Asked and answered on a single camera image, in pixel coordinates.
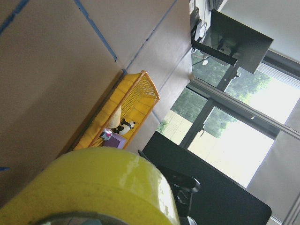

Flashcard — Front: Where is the toy panda figure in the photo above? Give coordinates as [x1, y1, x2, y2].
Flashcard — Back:
[112, 119, 135, 135]

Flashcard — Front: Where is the yellow woven basket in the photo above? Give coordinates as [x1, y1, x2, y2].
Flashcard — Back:
[71, 70, 160, 150]

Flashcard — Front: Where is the toy bread croissant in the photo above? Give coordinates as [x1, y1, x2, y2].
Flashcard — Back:
[107, 106, 122, 129]

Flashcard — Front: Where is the small drink can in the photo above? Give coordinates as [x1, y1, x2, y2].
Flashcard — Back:
[99, 127, 113, 141]

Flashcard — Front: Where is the purple foam block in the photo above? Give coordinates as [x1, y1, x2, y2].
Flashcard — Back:
[103, 136, 126, 149]

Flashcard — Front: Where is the yellow tape roll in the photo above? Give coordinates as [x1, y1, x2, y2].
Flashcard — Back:
[0, 147, 180, 225]

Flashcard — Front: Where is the black monitor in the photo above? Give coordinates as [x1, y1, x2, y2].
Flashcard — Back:
[191, 9, 273, 73]

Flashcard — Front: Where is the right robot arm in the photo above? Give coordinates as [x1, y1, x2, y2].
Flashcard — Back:
[156, 165, 201, 225]

